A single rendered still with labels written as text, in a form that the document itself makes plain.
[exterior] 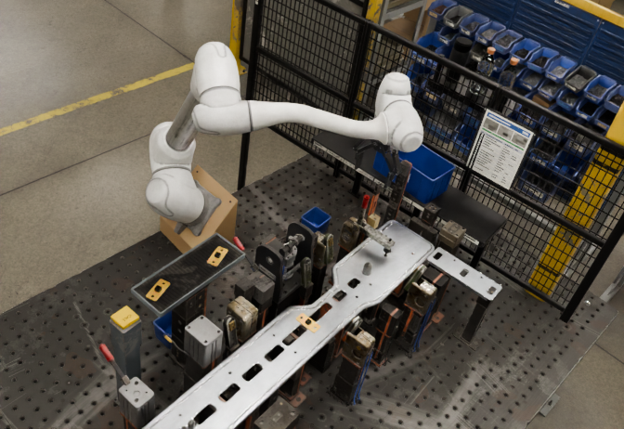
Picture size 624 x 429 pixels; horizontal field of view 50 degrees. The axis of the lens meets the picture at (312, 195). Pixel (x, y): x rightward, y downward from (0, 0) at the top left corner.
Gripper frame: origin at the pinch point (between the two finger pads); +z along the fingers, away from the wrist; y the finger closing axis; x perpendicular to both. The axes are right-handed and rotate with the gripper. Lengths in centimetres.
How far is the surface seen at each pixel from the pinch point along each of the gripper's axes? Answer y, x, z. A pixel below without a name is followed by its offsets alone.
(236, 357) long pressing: 7, -74, 31
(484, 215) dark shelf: 31, 47, 28
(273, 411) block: 29, -81, 28
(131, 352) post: -17, -96, 30
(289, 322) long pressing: 9, -51, 31
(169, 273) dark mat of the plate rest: -23, -75, 15
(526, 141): 33, 54, -8
